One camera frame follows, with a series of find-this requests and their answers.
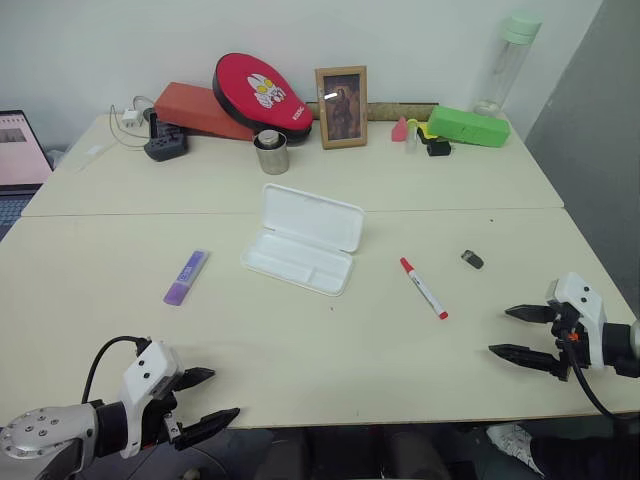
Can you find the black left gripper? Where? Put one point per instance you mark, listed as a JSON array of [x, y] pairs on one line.
[[162, 407]]

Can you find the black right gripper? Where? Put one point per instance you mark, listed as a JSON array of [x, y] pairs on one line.
[[567, 350]]

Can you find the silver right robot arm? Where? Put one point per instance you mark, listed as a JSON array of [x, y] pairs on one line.
[[619, 344]]

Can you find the white plastic case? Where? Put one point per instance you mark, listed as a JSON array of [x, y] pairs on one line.
[[310, 225]]

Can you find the white sneaker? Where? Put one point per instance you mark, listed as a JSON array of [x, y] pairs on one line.
[[512, 445]]

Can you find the red and white marker pen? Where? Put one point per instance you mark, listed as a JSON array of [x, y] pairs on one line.
[[423, 288]]

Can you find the purple eraser in sleeve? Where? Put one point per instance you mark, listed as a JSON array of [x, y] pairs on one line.
[[186, 277]]

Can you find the black trouser leg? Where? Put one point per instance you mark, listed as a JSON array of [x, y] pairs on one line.
[[580, 457]]

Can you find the small black box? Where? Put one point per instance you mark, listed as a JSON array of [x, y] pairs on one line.
[[439, 148]]

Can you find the green rectangular box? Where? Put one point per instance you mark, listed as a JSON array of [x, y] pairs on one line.
[[469, 126]]

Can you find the clear tube with green cap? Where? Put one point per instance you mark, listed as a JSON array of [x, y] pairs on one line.
[[412, 137]]

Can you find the pink house-shaped eraser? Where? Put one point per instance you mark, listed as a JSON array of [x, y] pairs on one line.
[[399, 130]]

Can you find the steel cup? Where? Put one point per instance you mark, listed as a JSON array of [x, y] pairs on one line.
[[272, 159]]

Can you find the black power strip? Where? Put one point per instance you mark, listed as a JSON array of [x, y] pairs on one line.
[[166, 142]]

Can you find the brown cork roll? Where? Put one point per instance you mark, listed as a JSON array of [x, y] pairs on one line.
[[395, 110]]

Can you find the clear bottle with green lid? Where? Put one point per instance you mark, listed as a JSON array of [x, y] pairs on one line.
[[507, 70]]

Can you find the metal cylinder weight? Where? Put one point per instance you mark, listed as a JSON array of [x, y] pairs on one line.
[[269, 138]]

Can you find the red rectangular box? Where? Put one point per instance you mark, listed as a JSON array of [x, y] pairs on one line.
[[192, 112]]

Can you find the white charger plug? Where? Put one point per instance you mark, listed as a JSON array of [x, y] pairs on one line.
[[131, 119]]

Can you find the open laptop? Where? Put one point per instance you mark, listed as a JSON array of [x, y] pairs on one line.
[[20, 155]]

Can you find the red round cartoon pad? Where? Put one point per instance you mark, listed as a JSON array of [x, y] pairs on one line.
[[260, 95]]

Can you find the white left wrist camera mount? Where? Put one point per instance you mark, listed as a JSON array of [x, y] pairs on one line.
[[150, 367]]

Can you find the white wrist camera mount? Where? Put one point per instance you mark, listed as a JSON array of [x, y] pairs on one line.
[[582, 300], [150, 367]]

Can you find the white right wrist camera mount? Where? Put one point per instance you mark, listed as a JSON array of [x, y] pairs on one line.
[[582, 300]]

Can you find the wooden picture frame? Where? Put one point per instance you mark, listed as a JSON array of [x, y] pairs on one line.
[[342, 107]]

